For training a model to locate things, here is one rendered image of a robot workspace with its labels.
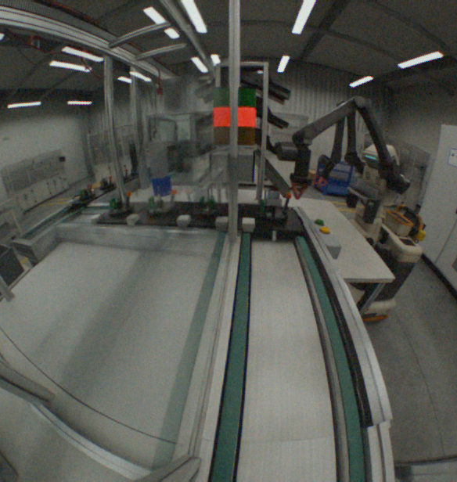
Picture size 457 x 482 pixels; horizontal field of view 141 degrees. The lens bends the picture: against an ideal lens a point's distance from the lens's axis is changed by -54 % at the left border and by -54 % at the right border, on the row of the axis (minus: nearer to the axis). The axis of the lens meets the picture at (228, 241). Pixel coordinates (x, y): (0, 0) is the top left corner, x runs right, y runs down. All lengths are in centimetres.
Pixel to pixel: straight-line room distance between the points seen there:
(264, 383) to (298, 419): 10
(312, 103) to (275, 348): 985
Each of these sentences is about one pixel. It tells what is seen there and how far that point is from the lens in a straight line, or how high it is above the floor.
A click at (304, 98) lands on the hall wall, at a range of 984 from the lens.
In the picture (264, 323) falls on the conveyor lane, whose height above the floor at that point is 92.
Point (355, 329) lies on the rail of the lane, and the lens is 44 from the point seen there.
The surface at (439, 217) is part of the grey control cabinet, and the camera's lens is 365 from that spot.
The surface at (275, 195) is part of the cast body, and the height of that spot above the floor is 107.
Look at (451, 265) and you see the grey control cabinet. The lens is 346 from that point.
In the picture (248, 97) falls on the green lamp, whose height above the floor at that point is 139.
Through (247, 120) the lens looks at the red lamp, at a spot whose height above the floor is 132.
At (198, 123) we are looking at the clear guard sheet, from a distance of 16.
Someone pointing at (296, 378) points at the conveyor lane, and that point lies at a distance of 39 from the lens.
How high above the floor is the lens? 128
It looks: 33 degrees down
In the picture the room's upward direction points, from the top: straight up
